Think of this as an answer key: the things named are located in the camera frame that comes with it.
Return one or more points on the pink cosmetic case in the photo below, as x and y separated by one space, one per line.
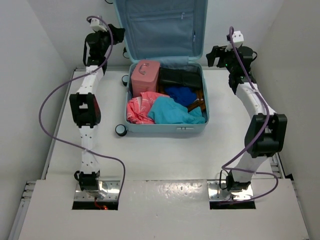
145 76

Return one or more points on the brown trousers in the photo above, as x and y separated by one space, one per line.
200 101

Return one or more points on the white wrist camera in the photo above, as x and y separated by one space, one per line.
235 40
96 25

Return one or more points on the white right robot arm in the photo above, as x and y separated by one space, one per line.
265 135

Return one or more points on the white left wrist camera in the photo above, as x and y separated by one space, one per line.
96 25

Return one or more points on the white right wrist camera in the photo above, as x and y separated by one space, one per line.
235 40

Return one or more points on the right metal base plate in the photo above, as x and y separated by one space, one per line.
217 192

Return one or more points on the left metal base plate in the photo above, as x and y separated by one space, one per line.
108 191

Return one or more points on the pink patterned garment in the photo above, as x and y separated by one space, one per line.
137 108

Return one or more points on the dark blue cloth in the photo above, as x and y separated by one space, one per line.
181 95

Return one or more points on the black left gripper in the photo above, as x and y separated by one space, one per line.
118 35

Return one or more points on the black pouch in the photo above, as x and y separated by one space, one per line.
180 78

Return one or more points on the light blue shirt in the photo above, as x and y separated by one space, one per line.
166 111

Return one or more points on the metal base plate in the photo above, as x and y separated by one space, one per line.
108 191
217 192

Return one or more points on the light blue open suitcase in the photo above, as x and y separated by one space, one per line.
171 32

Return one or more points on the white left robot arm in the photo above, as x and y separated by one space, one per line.
84 106

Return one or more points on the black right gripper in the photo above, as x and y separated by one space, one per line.
212 56

